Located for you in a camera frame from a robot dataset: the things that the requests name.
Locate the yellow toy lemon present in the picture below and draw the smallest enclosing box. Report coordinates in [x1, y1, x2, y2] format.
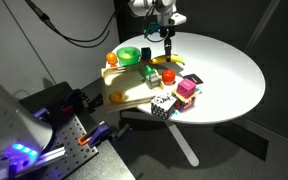
[109, 91, 125, 104]

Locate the black cube with pink label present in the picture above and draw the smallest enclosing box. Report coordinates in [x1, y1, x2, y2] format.
[182, 73, 204, 86]

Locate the white table pedestal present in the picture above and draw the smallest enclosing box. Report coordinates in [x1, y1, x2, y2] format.
[122, 111, 200, 168]

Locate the blue cube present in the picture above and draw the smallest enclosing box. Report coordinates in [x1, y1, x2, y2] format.
[141, 46, 152, 62]

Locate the small yellow ball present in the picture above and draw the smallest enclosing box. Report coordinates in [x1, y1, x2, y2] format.
[121, 50, 134, 60]

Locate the grey cube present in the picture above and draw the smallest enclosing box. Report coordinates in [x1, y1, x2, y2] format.
[145, 73, 161, 89]

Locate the orange toy ball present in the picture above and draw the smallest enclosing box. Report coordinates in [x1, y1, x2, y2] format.
[105, 52, 118, 68]

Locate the silver aluminium rail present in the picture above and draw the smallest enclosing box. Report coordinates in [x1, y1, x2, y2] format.
[15, 146, 68, 174]

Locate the black robot stand plate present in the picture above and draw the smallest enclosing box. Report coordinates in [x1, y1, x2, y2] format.
[18, 81, 137, 180]

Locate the translucent green bowl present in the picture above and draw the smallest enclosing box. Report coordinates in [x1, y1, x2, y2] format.
[116, 46, 142, 67]

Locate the white owl print cube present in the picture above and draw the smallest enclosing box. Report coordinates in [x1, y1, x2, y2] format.
[150, 94, 178, 120]

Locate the yellow toy banana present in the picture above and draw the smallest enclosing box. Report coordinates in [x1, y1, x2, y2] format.
[149, 53, 186, 66]

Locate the black perforated breadboard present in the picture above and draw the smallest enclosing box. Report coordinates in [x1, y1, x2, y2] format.
[33, 108, 100, 180]

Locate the light wooden tray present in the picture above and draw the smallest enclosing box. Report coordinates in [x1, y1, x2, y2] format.
[100, 61, 167, 113]

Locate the purple black clamp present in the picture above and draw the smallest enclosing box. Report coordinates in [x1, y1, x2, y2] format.
[61, 88, 104, 114]
[78, 121, 133, 148]

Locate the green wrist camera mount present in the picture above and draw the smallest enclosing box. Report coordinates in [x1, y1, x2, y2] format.
[143, 22, 160, 36]

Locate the green cube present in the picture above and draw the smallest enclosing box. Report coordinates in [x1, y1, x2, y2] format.
[140, 64, 156, 78]

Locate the black cable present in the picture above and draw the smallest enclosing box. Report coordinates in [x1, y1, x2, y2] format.
[55, 28, 113, 49]
[25, 0, 119, 44]

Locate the red toy tomato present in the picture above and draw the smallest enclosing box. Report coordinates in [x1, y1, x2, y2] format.
[161, 69, 177, 86]

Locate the orange yellow box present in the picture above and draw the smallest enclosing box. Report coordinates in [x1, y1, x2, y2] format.
[171, 88, 197, 113]

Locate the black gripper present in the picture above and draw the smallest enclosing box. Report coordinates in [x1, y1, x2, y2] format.
[159, 25, 176, 63]

